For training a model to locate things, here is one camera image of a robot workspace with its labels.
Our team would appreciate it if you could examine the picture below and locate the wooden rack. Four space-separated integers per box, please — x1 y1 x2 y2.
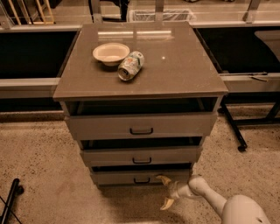
1 0 56 25

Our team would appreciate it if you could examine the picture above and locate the grey drawer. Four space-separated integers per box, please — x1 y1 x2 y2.
90 163 191 186
80 136 202 166
64 97 217 141

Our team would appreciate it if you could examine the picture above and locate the grey bottom drawer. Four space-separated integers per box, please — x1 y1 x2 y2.
90 163 191 186

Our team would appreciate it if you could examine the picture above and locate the grey barrier rail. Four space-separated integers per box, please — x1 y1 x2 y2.
0 22 280 100

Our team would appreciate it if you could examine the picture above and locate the black stand leg left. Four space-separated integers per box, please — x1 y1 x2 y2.
0 178 25 224

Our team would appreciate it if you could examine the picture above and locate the white wire basket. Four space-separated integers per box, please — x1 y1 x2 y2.
127 9 196 23

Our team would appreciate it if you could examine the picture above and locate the black wheeled table frame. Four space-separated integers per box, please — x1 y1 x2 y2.
220 101 280 152

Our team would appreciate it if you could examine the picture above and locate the crushed green soda can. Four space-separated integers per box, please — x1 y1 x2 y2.
117 51 144 81

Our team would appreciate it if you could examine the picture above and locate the white paper bowl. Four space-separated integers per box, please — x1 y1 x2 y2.
93 43 130 67

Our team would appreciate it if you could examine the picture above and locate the grey top drawer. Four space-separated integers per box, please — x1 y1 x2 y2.
64 97 217 141

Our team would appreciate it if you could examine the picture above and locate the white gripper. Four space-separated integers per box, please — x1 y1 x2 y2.
157 175 190 210

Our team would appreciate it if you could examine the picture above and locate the grey drawer cabinet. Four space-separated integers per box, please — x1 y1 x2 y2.
52 22 229 176

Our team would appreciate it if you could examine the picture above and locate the grey middle drawer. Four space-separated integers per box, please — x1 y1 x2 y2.
80 136 202 166

